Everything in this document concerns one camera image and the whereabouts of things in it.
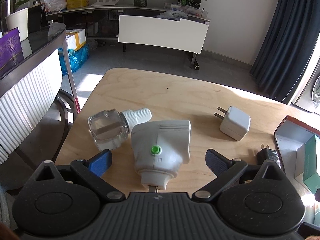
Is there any clear glass refill bottle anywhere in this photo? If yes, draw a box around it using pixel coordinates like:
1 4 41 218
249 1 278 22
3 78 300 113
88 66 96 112
88 108 152 151

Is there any small white cube charger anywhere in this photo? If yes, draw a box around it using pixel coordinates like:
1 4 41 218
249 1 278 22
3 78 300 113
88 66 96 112
214 106 251 141

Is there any black charger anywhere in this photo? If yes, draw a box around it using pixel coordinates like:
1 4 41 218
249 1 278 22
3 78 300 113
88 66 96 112
256 144 283 170

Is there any teal cardboard box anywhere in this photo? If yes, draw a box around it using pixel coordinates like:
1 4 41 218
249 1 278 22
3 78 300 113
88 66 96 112
303 135 320 194

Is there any white green-button plug heater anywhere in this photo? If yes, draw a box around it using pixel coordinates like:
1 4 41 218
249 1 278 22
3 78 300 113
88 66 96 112
131 120 191 190

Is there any orange white cardboard tray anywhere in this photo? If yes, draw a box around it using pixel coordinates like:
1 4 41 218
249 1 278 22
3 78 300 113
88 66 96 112
274 115 319 226

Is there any round dark coffee table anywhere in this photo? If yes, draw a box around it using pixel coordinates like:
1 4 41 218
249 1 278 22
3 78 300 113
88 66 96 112
1 23 68 163

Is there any blue plastic bag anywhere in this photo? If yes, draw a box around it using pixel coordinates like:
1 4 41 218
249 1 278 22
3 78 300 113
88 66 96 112
58 44 89 76

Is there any silver washing machine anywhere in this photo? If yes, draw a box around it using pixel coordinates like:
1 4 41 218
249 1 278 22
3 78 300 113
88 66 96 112
292 61 319 113

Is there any dark blue curtain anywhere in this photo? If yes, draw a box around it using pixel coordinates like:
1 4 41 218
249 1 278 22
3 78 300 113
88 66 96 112
250 0 319 103

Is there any purple tray box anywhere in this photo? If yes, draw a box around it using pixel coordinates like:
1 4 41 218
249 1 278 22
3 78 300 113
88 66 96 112
0 28 24 77

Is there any white TV cabinet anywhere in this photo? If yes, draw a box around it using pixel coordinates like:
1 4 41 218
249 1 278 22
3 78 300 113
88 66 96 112
47 3 210 69

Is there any yellow tin box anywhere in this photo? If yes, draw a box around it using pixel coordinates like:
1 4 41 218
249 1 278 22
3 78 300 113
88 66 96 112
67 0 89 10

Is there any white paper cup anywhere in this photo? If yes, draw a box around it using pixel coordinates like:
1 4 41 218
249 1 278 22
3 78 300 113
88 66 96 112
5 8 29 41

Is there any white plastic bag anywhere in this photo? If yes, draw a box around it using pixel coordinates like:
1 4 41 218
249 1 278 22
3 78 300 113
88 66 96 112
42 0 67 12

